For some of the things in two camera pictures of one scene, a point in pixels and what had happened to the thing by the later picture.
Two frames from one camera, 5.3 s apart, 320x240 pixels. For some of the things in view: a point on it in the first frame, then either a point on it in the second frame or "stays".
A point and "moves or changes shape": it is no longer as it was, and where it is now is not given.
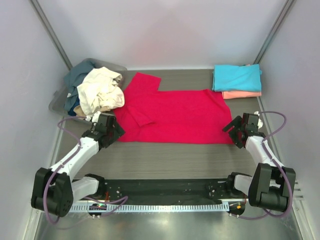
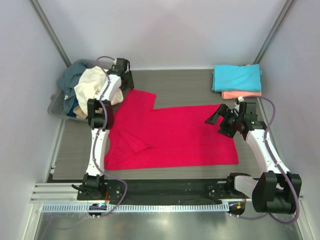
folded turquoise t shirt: [236, 77] stays
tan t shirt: [79, 113] stays
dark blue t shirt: [71, 112] stays
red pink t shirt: [195, 117] moves or changes shape
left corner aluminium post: [43, 18] stays
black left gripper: [117, 132] to [130, 85]
